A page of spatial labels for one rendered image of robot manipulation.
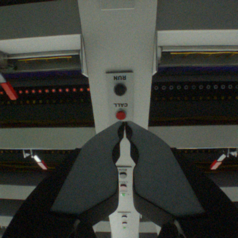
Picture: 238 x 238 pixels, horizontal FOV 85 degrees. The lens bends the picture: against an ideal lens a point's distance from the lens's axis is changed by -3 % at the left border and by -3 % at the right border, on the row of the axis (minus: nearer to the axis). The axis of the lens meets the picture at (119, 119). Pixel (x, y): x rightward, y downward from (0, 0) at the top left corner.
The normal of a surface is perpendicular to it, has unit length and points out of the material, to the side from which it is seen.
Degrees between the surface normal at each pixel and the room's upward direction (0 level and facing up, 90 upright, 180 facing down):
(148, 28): 90
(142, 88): 90
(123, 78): 90
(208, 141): 111
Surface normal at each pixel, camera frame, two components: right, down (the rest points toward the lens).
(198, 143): -0.04, 0.14
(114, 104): -0.04, 0.49
